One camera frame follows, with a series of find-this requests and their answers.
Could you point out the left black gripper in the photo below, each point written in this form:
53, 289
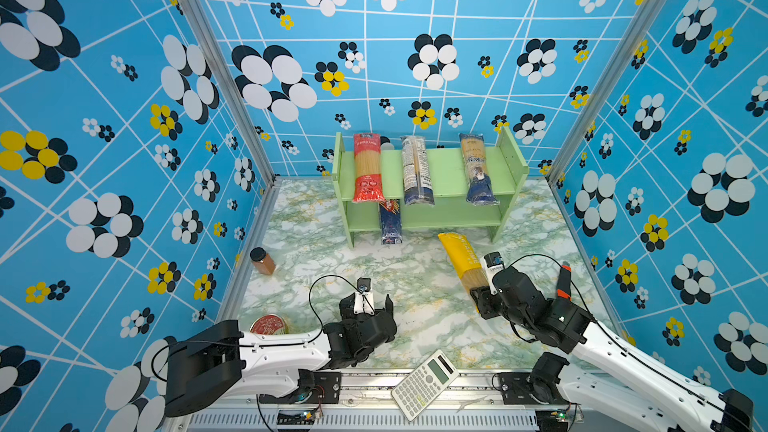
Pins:
349, 316

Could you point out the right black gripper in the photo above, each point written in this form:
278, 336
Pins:
482, 300

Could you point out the blue Barilla pasta box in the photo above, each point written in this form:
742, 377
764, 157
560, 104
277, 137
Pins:
390, 222

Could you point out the yellow blue spaghetti bag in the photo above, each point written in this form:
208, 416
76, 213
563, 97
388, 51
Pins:
479, 191

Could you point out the red spaghetti bag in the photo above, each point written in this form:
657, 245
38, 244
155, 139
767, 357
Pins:
367, 161

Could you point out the clear grey spaghetti bag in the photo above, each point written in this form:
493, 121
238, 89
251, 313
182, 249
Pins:
417, 184

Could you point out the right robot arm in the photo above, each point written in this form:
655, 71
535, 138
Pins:
586, 364

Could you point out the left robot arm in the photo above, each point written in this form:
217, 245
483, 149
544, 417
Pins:
225, 361

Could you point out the green wooden shelf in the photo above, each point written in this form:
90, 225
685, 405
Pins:
508, 173

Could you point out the red black marker pen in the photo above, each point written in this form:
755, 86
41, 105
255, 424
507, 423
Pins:
563, 284

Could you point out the round red tin can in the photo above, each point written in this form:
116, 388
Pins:
269, 324

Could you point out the white scientific calculator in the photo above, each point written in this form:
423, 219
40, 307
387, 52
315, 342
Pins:
424, 384

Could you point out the spice jar black lid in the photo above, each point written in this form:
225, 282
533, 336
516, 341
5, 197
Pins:
262, 261

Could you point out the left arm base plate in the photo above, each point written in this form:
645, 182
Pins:
318, 387

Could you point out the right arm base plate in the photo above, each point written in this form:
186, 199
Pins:
515, 389

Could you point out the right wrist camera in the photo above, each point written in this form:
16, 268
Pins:
492, 264

